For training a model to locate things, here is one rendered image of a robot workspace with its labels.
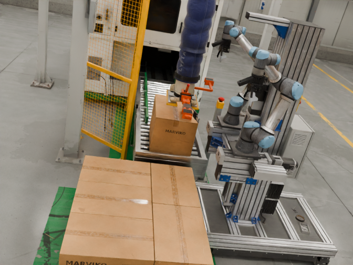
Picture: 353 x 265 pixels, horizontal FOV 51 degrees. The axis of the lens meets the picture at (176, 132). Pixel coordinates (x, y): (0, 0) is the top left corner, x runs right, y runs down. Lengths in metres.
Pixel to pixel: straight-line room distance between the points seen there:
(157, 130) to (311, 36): 1.54
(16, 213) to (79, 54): 1.62
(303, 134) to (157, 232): 1.42
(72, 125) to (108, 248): 1.97
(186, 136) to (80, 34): 1.44
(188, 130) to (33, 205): 1.59
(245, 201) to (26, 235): 1.91
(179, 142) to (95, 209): 1.12
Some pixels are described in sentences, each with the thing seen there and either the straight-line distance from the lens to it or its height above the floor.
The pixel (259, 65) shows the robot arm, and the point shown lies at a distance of 2.44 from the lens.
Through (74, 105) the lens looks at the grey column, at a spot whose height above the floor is 0.66.
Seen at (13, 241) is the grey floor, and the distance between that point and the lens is 3.41.
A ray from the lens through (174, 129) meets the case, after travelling 3.46.
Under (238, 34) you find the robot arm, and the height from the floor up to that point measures 1.81.
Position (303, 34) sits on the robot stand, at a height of 1.96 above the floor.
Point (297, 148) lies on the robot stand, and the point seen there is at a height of 1.07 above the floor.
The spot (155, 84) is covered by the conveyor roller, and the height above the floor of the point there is 0.55.
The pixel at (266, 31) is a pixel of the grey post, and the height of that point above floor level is 1.45.
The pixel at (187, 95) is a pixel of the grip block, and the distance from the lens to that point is 3.15.
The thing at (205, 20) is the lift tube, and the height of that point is 1.88.
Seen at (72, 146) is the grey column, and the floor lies 0.16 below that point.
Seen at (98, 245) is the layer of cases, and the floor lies 0.54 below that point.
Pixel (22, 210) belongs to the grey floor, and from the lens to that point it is 3.70.
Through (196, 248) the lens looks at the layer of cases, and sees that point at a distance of 2.68.
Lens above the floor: 2.34
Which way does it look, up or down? 26 degrees down
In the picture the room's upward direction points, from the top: 12 degrees clockwise
